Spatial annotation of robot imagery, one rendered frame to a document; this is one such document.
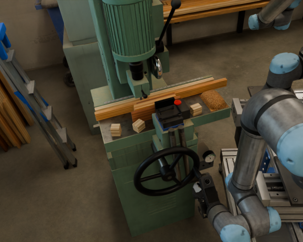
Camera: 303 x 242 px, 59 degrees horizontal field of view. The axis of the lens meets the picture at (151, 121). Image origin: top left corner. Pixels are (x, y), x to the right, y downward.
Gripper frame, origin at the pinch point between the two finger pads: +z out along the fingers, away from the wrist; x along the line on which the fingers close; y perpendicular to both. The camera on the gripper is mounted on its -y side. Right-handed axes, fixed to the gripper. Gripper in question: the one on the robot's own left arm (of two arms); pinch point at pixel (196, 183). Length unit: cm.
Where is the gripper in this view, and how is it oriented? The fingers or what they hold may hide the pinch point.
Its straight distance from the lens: 116.5
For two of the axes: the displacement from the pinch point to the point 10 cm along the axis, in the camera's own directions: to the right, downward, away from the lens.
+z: -1.8, -2.1, 9.6
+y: 1.7, 9.6, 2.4
